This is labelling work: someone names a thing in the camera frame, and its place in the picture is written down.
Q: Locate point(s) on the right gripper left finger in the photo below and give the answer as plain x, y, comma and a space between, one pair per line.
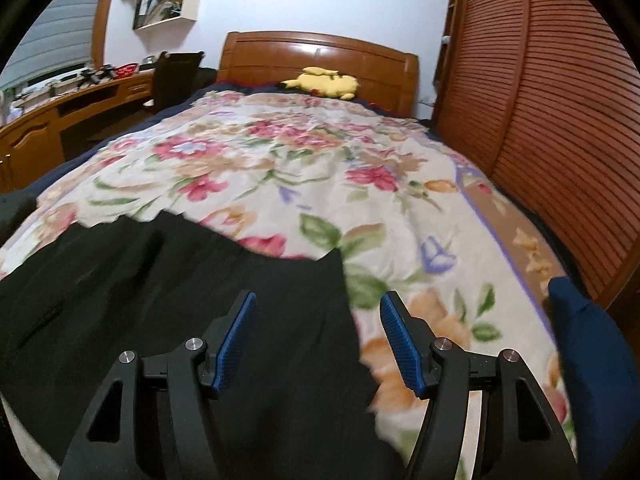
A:
150, 417

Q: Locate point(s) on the folded navy blue garment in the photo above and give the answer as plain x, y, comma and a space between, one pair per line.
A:
602, 383

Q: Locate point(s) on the louvered wooden wardrobe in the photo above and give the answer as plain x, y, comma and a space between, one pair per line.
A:
542, 96

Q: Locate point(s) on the black double-breasted coat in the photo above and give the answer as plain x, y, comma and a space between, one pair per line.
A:
298, 404

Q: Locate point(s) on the floral bed blanket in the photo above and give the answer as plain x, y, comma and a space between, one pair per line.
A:
287, 175

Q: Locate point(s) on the red basket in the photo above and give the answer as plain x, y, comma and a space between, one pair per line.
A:
126, 70

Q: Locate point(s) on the yellow plush toy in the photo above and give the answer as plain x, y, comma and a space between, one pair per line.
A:
319, 81

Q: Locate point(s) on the wooden bed headboard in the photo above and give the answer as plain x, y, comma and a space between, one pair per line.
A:
387, 78

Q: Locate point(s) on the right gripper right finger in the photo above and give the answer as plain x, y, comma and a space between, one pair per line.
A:
519, 436

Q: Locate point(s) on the grey window blind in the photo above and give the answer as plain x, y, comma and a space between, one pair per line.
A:
59, 39

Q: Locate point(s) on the wooden desk with cabinets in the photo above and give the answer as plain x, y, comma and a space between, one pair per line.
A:
31, 145

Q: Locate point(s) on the dark wooden chair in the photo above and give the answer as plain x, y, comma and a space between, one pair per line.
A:
177, 76

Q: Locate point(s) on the dark grey folded garment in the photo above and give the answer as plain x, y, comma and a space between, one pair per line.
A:
15, 207

